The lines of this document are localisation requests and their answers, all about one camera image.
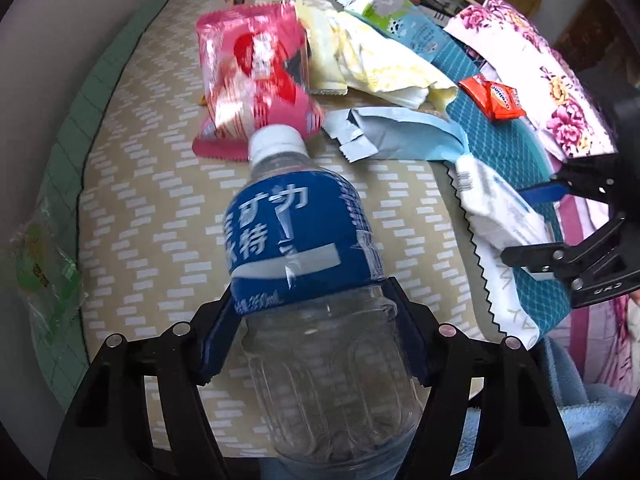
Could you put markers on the pink floral quilt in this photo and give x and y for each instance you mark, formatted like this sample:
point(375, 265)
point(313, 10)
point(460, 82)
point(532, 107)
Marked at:
point(603, 340)

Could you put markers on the clear bottle blue label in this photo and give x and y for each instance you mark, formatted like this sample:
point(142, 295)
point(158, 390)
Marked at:
point(322, 341)

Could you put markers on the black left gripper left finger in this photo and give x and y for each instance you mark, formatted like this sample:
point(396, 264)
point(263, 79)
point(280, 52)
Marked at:
point(138, 412)

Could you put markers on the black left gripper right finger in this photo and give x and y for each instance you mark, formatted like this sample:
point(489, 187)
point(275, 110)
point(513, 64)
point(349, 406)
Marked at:
point(488, 415)

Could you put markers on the yellow white crumpled wrapper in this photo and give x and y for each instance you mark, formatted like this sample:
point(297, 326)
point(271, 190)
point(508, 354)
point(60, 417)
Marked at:
point(345, 53)

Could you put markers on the orange red snack packet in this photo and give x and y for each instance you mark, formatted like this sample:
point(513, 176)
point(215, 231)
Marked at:
point(497, 101)

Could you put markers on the light blue milk carton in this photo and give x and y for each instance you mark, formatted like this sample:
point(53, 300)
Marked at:
point(402, 21)

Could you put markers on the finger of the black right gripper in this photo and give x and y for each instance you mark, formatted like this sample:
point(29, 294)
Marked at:
point(570, 187)
point(550, 254)

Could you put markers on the light blue torn wrapper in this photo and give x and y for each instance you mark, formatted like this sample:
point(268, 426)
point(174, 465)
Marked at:
point(395, 133)

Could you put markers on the green transparent plastic bag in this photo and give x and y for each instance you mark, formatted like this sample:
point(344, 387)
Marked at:
point(47, 279)

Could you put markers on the beige patterned pillow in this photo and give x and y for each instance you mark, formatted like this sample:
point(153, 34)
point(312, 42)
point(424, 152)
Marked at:
point(151, 214)

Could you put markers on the pink snack wrapper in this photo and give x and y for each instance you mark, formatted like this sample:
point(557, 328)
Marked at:
point(255, 71)

